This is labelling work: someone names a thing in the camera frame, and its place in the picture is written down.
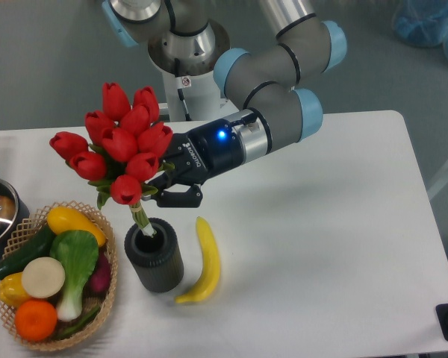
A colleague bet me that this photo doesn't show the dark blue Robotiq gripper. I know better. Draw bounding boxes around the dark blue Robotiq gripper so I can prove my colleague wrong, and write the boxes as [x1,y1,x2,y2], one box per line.
[141,108,273,208]

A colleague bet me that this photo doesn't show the red tulip bouquet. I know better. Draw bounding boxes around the red tulip bouquet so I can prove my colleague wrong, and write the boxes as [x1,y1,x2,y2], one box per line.
[49,82,172,237]

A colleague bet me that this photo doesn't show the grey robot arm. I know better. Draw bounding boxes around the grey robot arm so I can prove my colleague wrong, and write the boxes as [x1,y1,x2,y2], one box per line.
[102,1,347,207]

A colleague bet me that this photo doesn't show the dark grey ribbed vase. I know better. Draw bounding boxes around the dark grey ribbed vase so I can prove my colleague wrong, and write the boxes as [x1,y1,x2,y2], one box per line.
[124,218,184,293]

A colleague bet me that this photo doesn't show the yellow toy banana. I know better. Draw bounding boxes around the yellow toy banana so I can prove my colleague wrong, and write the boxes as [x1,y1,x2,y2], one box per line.
[174,216,221,304]

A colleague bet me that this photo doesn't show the purple toy sweet potato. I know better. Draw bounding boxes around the purple toy sweet potato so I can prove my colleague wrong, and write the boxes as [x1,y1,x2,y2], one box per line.
[88,252,111,295]

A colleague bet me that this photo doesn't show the green toy bok choy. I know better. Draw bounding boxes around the green toy bok choy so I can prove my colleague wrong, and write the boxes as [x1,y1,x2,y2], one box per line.
[50,230,99,322]

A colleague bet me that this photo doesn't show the yellow toy squash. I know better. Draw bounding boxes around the yellow toy squash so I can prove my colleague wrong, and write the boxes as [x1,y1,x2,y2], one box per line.
[46,206,107,247]

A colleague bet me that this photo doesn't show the green toy cucumber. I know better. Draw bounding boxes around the green toy cucumber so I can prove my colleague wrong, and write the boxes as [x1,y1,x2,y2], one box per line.
[0,224,56,280]

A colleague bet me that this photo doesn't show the woven wicker basket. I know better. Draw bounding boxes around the woven wicker basket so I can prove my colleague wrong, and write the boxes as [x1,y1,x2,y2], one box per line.
[0,201,118,352]

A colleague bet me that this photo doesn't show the green toy bean pod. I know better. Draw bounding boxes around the green toy bean pod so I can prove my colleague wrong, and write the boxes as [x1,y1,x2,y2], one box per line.
[54,306,101,340]

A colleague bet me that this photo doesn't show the orange toy orange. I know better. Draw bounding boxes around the orange toy orange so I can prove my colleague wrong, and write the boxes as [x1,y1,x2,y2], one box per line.
[14,299,57,342]

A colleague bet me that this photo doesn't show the yellow toy bell pepper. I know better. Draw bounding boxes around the yellow toy bell pepper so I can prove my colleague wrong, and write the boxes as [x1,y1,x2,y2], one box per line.
[0,272,31,308]

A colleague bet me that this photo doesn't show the blue plastic bag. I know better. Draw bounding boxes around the blue plastic bag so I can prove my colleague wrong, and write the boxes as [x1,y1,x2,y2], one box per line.
[391,1,448,60]

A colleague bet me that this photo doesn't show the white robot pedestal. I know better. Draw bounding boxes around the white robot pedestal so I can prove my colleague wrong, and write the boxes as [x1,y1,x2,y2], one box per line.
[149,18,240,123]

